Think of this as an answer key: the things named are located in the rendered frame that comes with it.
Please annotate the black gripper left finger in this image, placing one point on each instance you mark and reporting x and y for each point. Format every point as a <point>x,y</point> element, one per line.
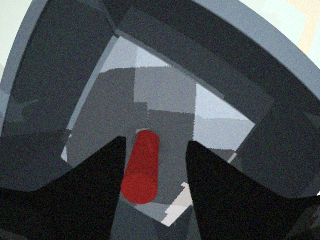
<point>80,205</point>

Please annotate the red peg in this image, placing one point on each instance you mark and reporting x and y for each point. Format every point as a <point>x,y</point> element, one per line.
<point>141,180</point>

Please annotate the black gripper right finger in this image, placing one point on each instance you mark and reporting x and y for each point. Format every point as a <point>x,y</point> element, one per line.
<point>229,205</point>

